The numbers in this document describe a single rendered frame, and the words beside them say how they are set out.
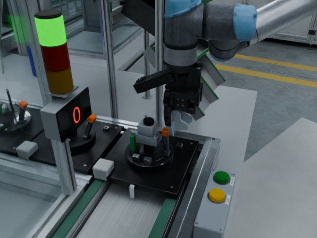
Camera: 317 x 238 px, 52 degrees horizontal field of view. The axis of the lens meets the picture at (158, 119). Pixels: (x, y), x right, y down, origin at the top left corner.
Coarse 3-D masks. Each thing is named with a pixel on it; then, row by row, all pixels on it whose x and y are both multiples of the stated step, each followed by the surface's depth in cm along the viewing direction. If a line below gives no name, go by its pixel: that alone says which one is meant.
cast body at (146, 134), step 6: (144, 120) 88; (150, 120) 88; (156, 120) 90; (138, 126) 88; (144, 126) 87; (150, 126) 87; (156, 126) 89; (132, 132) 92; (138, 132) 89; (144, 132) 88; (150, 132) 87; (156, 132) 90; (138, 138) 90; (144, 138) 89; (150, 138) 88; (156, 138) 88; (150, 144) 90; (156, 144) 89
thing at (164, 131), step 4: (164, 128) 88; (160, 132) 89; (164, 132) 87; (168, 132) 87; (164, 136) 88; (168, 136) 89; (164, 140) 89; (168, 140) 90; (164, 144) 90; (168, 144) 91; (164, 148) 91; (168, 148) 91; (164, 152) 91
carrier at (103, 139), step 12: (96, 120) 111; (84, 132) 102; (96, 132) 105; (108, 132) 105; (72, 144) 96; (84, 144) 97; (96, 144) 99; (108, 144) 99; (72, 156) 95; (84, 156) 95; (96, 156) 95; (84, 168) 90
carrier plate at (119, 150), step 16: (128, 128) 107; (176, 144) 99; (192, 144) 99; (112, 160) 93; (176, 160) 93; (192, 160) 96; (112, 176) 88; (128, 176) 88; (144, 176) 88; (160, 176) 88; (176, 176) 88; (160, 192) 84; (176, 192) 82
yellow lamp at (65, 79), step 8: (48, 72) 63; (56, 72) 63; (64, 72) 64; (48, 80) 64; (56, 80) 64; (64, 80) 64; (72, 80) 66; (56, 88) 65; (64, 88) 65; (72, 88) 67
